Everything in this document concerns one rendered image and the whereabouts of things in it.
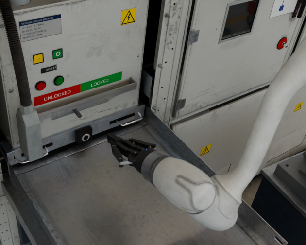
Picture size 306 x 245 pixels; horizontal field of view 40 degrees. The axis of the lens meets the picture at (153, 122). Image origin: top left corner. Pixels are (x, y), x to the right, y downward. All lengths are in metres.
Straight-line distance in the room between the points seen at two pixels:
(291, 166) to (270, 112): 0.67
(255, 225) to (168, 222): 0.27
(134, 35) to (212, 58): 0.36
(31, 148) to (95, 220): 0.29
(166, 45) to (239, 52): 0.39
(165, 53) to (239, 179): 0.56
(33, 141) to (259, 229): 0.73
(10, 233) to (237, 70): 1.09
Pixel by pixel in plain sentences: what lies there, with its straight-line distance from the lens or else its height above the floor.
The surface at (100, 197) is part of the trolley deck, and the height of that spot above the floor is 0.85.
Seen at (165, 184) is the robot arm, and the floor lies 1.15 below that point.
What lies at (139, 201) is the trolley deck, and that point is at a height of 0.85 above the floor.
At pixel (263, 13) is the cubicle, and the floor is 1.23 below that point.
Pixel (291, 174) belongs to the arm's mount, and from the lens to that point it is 1.67.
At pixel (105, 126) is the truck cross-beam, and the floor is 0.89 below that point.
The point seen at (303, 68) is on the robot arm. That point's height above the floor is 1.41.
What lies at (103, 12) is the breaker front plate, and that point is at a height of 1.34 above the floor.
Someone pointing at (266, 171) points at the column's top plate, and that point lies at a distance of 1.72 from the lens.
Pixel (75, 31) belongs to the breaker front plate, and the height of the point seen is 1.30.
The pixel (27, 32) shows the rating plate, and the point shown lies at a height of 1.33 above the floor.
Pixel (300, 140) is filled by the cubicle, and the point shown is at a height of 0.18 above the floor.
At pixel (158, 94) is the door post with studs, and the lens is 1.57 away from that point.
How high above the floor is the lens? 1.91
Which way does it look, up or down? 40 degrees down
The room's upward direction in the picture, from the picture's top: 8 degrees clockwise
